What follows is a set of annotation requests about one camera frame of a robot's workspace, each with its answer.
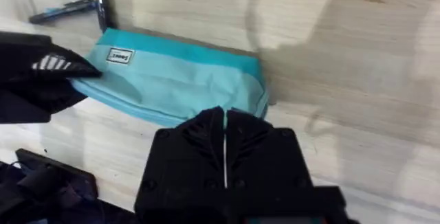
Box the black and blue pen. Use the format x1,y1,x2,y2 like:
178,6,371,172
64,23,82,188
28,0,98,25

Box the teal soft zip bag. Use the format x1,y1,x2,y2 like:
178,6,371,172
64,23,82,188
70,27,270,128

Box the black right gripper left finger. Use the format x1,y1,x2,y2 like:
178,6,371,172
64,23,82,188
135,106,227,197

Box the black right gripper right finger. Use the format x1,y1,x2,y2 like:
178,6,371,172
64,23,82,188
225,108,314,193

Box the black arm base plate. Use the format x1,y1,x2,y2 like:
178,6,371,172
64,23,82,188
14,148,100,201

